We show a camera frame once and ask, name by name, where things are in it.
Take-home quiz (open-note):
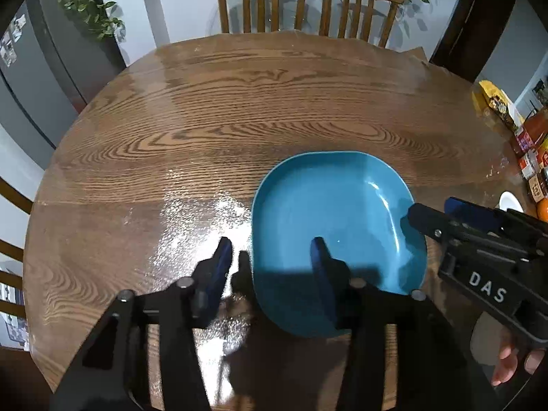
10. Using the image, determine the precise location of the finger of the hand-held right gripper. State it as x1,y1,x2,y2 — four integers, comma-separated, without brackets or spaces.
444,196,507,234
407,202,464,246

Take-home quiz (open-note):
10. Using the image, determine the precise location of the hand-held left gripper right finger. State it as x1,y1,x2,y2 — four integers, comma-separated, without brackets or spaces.
310,236,510,411

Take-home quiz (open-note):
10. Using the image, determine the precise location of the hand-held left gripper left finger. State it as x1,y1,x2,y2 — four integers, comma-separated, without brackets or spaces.
50,236,234,411

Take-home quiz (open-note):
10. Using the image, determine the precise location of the white bowl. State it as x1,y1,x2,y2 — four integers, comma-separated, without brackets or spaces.
499,191,525,215

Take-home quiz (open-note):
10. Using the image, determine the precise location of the blue plate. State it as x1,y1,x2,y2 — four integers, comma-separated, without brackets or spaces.
250,151,429,338

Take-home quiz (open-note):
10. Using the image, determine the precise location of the person's right hand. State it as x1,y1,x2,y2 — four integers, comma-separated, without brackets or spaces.
491,341,548,387

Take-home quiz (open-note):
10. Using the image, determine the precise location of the dark sauce jar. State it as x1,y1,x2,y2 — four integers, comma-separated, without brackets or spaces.
528,170,548,203

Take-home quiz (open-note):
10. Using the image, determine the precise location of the red label jar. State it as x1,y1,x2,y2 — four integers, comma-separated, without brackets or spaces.
518,149,544,180

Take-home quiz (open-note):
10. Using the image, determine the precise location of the yellow snack bag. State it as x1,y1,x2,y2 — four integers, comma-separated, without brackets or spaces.
472,80,525,132

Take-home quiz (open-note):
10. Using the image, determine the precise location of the dark wooden door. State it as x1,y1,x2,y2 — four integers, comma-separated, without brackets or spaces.
429,0,520,83

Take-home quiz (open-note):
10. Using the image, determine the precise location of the grey refrigerator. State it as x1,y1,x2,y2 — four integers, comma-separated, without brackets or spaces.
0,0,129,148

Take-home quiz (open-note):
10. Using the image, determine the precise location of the green trailing plant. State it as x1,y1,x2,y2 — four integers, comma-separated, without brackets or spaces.
51,0,127,44

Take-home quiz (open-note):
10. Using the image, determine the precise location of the cluster of fridge magnets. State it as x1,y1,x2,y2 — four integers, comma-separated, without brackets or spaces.
0,13,27,67

